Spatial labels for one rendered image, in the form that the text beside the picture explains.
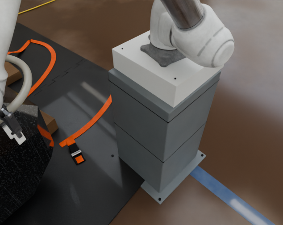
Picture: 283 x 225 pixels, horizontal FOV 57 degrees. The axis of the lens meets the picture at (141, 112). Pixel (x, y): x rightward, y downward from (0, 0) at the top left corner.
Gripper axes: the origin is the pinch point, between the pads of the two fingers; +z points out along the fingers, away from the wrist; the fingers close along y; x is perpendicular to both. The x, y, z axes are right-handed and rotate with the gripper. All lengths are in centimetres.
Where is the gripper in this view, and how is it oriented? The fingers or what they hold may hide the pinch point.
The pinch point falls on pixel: (14, 133)
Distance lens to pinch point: 106.0
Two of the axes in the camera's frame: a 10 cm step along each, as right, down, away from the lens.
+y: -8.4, -3.6, 4.1
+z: 0.6, 6.8, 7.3
